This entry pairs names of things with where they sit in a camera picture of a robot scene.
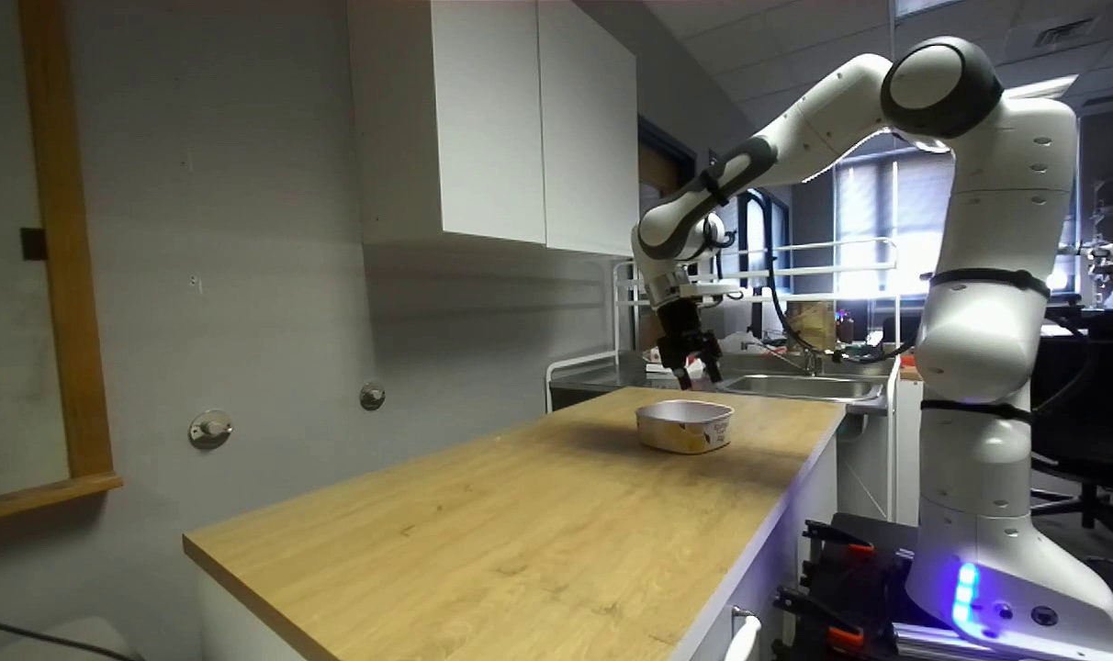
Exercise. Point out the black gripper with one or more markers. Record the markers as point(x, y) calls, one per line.
point(681, 331)

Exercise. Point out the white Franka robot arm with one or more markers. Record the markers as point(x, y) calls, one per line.
point(982, 318)

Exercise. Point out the white plastic bowl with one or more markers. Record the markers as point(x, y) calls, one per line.
point(684, 426)

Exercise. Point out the tan container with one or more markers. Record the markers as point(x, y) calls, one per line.
point(812, 328)

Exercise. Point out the window with blinds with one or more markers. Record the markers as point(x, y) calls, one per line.
point(869, 214)

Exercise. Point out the black orange clamp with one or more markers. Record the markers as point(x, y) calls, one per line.
point(852, 548)
point(830, 626)

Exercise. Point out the black office chair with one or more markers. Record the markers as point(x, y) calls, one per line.
point(1089, 405)

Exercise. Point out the ceiling light panel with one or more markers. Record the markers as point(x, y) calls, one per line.
point(1052, 86)

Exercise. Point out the wood framed whiteboard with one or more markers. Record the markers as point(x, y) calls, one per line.
point(23, 307)

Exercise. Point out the white wall cabinet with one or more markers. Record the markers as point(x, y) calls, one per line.
point(505, 123)

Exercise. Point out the round silver wall knob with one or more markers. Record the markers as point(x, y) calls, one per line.
point(371, 399)

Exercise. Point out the silver wall hook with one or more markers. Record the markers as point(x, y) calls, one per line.
point(212, 426)

